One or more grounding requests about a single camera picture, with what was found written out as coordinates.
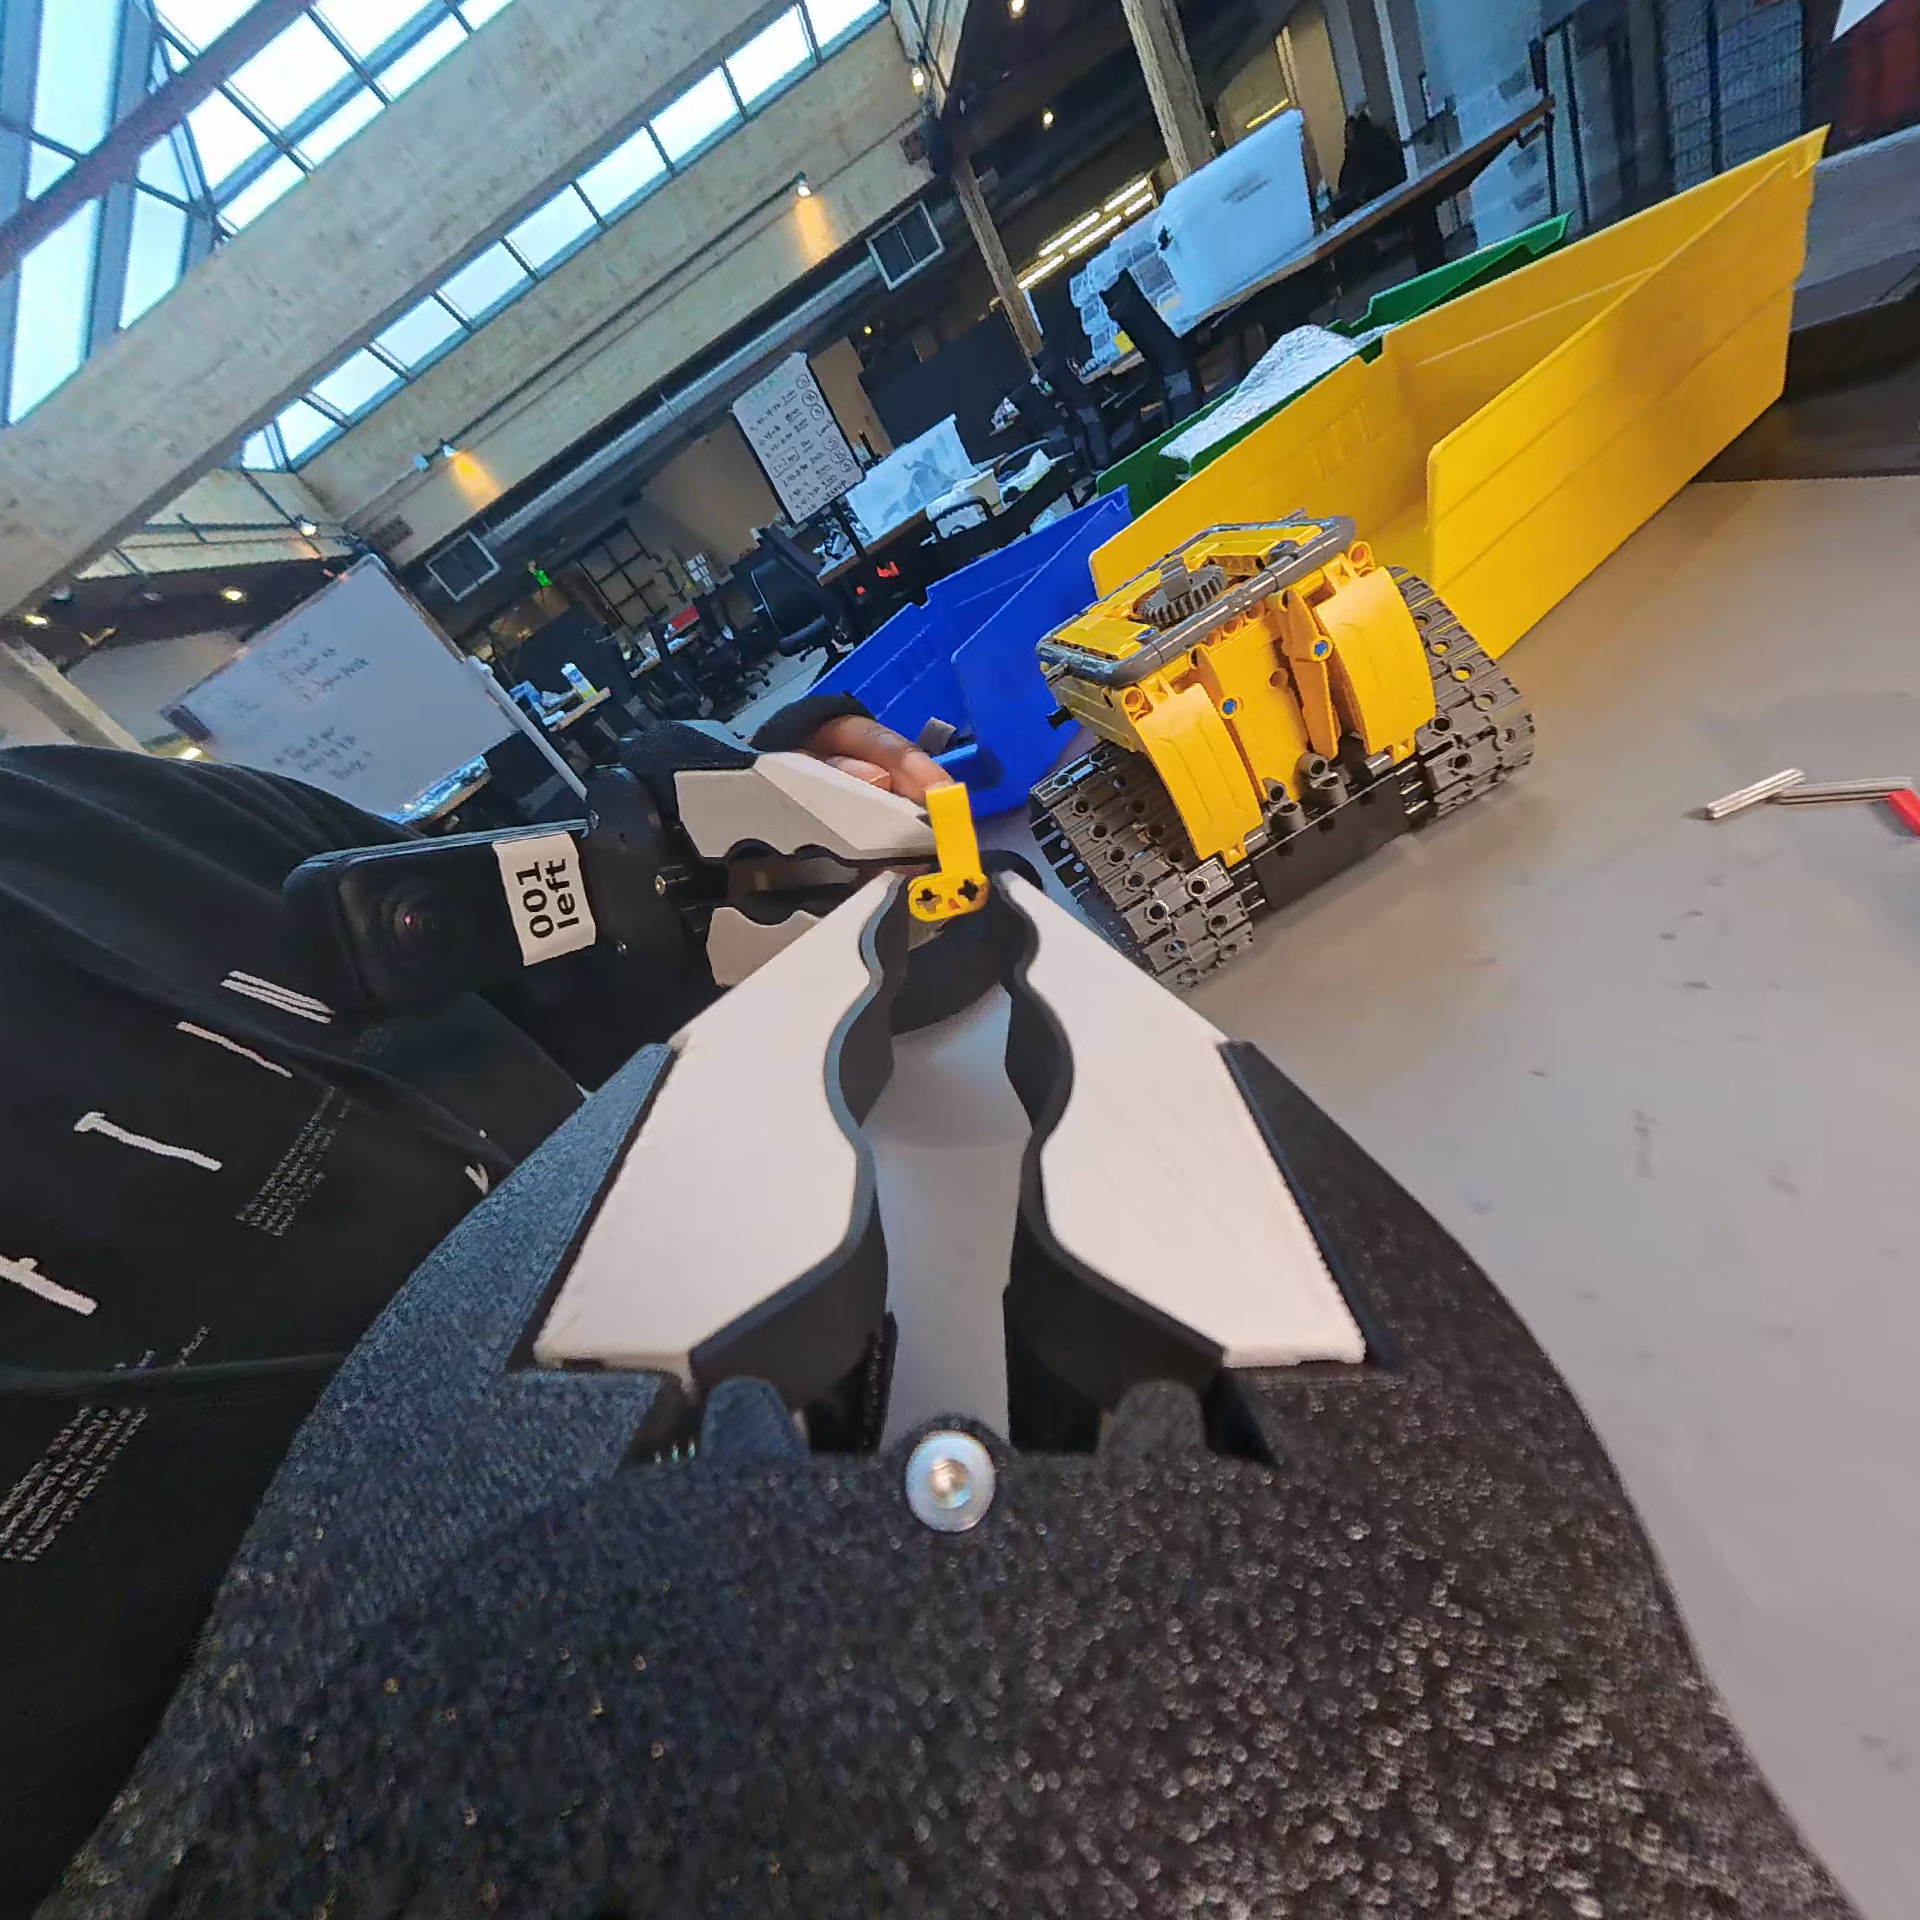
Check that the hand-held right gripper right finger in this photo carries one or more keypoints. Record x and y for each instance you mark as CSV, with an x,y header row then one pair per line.
x,y
1186,1188

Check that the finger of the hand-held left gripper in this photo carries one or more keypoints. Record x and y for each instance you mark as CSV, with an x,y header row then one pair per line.
x,y
781,941
812,812

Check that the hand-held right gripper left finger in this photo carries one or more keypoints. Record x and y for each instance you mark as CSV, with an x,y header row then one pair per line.
x,y
720,1202

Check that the yellow brick piece grey axle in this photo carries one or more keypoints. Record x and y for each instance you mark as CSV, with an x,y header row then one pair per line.
x,y
956,856

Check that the yellow tracked brick vehicle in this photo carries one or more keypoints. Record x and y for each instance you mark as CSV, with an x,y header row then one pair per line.
x,y
1260,722

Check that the grey desk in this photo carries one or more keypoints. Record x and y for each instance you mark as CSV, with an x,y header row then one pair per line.
x,y
1681,1202

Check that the person's left hand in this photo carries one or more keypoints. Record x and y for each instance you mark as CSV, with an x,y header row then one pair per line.
x,y
886,758

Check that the blue plastic bin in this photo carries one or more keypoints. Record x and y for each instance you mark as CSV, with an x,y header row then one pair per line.
x,y
960,646

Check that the whiteboard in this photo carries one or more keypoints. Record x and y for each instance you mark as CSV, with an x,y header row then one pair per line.
x,y
345,684

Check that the white printed sign board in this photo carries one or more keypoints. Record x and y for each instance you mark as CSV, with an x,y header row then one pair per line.
x,y
796,435

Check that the white plastic bag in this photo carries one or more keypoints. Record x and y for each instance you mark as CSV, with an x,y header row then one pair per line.
x,y
1276,384

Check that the yellow plastic bin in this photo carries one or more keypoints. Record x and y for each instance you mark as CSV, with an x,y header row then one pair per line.
x,y
1561,451

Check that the long background table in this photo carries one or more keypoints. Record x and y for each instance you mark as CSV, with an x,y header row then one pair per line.
x,y
1412,189

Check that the green plastic bin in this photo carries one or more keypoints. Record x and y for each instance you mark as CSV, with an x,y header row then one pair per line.
x,y
1477,253

